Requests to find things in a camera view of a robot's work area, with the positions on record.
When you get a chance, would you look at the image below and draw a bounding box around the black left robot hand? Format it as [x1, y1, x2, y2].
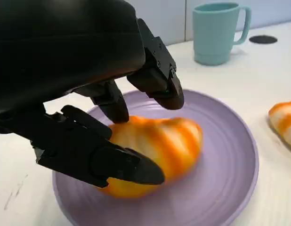
[0, 0, 185, 188]

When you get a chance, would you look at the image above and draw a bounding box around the pale green mug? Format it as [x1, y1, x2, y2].
[192, 2, 252, 66]

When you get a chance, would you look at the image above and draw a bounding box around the grey-blue partition panel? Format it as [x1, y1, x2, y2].
[133, 0, 186, 47]
[185, 0, 291, 43]

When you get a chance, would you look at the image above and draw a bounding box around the orange and white toy bread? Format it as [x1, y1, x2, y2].
[98, 115, 204, 198]
[268, 100, 291, 149]

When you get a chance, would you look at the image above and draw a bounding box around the black table cable grommet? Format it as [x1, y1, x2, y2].
[249, 35, 278, 44]

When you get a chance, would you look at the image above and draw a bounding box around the lilac plate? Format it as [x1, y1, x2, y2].
[52, 89, 259, 226]

